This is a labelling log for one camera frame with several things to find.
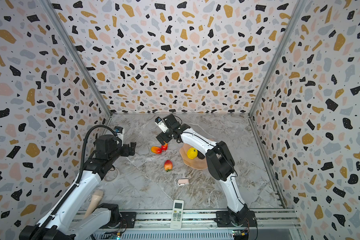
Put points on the white remote control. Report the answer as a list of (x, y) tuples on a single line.
[(177, 215)]

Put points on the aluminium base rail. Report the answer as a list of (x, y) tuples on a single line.
[(215, 219)]

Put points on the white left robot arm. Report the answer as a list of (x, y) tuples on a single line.
[(58, 224)]

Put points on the aluminium corner post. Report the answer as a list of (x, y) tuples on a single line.
[(278, 54), (53, 16)]

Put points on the aluminium corner post left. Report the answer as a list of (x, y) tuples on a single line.
[(53, 16)]

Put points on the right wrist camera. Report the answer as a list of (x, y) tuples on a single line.
[(161, 124)]

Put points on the red yellow fake peach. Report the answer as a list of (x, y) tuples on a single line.
[(168, 166)]

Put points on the white slotted cable duct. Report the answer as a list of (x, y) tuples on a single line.
[(168, 235)]

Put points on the small pink case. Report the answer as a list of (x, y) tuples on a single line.
[(183, 182)]

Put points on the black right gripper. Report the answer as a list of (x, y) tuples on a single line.
[(166, 135)]

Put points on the beige wooden handle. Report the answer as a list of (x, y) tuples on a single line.
[(96, 198)]

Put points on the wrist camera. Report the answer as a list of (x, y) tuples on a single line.
[(161, 124), (120, 132)]

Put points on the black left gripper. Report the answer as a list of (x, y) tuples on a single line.
[(125, 151)]

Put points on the pink scalloped fruit bowl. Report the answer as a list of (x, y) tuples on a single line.
[(196, 163)]

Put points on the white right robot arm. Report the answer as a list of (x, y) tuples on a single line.
[(220, 163)]

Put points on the red orange fake mango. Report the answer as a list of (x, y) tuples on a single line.
[(156, 150)]

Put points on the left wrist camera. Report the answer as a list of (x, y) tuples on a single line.
[(120, 132)]

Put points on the aluminium corner post right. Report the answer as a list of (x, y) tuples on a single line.
[(278, 54)]

